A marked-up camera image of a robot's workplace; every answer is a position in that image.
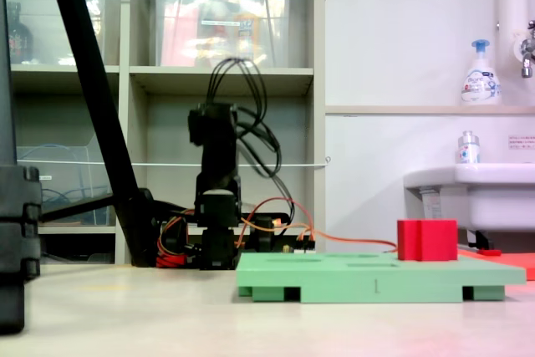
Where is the clear bin with blue cable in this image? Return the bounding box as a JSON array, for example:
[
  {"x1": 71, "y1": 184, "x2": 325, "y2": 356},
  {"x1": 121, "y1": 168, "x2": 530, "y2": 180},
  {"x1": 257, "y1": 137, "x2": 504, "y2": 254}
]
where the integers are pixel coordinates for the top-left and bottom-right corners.
[{"x1": 16, "y1": 144, "x2": 116, "y2": 227}]

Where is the pink pack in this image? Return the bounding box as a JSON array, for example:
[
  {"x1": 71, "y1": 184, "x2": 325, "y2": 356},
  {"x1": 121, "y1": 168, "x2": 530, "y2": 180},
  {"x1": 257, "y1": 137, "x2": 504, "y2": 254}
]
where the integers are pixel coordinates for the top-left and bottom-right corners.
[{"x1": 160, "y1": 1, "x2": 198, "y2": 68}]

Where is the black tripod brace bar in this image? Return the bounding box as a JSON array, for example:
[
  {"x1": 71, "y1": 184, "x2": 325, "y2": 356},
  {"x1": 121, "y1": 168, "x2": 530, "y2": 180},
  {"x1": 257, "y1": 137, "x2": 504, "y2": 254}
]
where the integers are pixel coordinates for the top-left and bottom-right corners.
[{"x1": 39, "y1": 193, "x2": 116, "y2": 224}]

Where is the red cross columnar block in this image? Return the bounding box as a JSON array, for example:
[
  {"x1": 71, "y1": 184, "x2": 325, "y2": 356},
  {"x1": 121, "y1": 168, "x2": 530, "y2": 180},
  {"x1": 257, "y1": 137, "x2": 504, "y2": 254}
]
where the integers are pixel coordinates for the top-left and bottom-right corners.
[{"x1": 396, "y1": 218, "x2": 460, "y2": 262}]

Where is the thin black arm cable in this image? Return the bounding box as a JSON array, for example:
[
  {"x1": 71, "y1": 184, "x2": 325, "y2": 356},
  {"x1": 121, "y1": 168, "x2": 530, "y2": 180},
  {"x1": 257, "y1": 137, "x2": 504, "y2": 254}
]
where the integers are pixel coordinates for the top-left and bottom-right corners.
[{"x1": 206, "y1": 57, "x2": 294, "y2": 218}]

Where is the red wire bundle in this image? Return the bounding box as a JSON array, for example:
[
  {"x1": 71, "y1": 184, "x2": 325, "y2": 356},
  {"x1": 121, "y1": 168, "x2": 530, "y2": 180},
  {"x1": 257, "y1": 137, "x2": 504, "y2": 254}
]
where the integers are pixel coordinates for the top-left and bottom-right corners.
[{"x1": 156, "y1": 243, "x2": 189, "y2": 268}]

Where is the green shape hole board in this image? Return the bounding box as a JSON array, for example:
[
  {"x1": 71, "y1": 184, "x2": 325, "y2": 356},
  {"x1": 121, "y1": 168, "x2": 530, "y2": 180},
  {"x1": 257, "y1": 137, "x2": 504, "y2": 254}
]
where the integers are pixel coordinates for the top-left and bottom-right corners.
[{"x1": 236, "y1": 252, "x2": 527, "y2": 303}]

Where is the orange bottle with pink cap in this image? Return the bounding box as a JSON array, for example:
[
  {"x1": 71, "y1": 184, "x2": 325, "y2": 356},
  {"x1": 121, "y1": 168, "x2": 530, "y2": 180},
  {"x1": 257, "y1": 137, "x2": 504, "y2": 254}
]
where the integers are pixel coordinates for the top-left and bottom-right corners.
[{"x1": 233, "y1": 0, "x2": 265, "y2": 68}]

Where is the dark round bottle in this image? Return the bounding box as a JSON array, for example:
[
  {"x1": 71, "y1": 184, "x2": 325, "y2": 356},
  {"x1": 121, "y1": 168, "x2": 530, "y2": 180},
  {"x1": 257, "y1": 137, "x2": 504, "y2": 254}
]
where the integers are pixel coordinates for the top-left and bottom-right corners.
[{"x1": 6, "y1": 1, "x2": 34, "y2": 65}]

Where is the notched black stack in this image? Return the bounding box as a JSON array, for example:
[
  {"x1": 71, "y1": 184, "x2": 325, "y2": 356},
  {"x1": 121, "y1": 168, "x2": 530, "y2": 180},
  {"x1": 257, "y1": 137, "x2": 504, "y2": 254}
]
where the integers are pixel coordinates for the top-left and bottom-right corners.
[{"x1": 0, "y1": 164, "x2": 43, "y2": 336}]

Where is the grey shelf unit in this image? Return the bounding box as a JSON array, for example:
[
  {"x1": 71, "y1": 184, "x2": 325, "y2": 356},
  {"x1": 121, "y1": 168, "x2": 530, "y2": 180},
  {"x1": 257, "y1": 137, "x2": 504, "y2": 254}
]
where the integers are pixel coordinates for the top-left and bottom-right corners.
[{"x1": 0, "y1": 0, "x2": 327, "y2": 266}]

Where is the orange wire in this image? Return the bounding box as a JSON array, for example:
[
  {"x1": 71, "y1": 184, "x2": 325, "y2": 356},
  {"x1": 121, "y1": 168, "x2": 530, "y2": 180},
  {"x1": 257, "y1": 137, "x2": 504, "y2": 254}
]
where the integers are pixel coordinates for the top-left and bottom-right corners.
[{"x1": 236, "y1": 196, "x2": 399, "y2": 254}]

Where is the white foam soap bottle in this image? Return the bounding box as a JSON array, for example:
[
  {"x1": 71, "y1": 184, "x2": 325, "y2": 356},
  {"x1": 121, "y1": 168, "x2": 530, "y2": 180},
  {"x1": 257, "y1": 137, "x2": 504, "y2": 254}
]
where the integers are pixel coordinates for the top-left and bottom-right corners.
[{"x1": 461, "y1": 38, "x2": 502, "y2": 106}]

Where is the wall sign with red text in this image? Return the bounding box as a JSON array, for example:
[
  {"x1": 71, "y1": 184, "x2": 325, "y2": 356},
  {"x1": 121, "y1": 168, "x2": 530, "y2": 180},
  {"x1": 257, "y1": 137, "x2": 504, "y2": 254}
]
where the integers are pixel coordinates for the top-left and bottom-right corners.
[{"x1": 507, "y1": 135, "x2": 535, "y2": 150}]

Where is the small clear sanitizer bottle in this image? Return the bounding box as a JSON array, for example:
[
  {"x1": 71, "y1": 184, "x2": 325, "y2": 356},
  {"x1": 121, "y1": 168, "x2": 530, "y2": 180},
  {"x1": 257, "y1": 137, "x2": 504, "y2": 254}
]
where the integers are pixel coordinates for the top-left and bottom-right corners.
[{"x1": 456, "y1": 130, "x2": 481, "y2": 165}]

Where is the white wall sink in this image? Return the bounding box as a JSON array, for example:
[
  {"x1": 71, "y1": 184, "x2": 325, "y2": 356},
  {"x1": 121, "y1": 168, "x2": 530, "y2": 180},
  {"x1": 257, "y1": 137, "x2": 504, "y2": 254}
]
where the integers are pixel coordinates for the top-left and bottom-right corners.
[{"x1": 403, "y1": 163, "x2": 535, "y2": 233}]

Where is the large clear plastic bin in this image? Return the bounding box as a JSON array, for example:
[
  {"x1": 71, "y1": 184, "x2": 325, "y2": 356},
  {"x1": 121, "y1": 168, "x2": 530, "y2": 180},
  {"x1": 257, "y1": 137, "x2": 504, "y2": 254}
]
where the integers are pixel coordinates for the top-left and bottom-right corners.
[{"x1": 153, "y1": 0, "x2": 293, "y2": 69}]

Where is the metal faucet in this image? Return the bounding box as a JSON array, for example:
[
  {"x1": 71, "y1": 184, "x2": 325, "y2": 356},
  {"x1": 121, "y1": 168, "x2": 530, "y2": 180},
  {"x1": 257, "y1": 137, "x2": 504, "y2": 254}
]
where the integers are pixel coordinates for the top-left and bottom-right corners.
[{"x1": 512, "y1": 20, "x2": 535, "y2": 79}]

